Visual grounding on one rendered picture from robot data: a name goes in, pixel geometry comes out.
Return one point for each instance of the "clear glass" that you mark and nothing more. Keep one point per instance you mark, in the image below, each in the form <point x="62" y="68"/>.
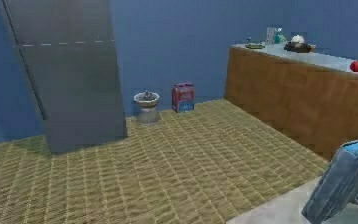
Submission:
<point x="270" y="35"/>

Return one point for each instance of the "red and blue box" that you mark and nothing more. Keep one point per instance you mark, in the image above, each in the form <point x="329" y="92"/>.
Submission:
<point x="183" y="97"/>

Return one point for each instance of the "black bowl with white food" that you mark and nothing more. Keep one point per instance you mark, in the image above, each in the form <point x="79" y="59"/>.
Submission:
<point x="298" y="44"/>

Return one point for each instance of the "brown counter with grey top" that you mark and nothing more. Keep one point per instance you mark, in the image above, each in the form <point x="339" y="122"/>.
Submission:
<point x="297" y="96"/>

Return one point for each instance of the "teal bottle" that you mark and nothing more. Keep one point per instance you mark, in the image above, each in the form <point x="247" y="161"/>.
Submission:
<point x="279" y="38"/>

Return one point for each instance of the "grey fridge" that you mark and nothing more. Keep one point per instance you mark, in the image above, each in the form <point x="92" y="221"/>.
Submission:
<point x="70" y="76"/>

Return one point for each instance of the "blue grey box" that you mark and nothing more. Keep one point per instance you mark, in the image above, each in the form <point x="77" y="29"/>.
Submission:
<point x="340" y="181"/>

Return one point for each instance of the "green flat dish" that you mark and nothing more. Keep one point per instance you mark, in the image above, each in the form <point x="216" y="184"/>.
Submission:
<point x="254" y="46"/>

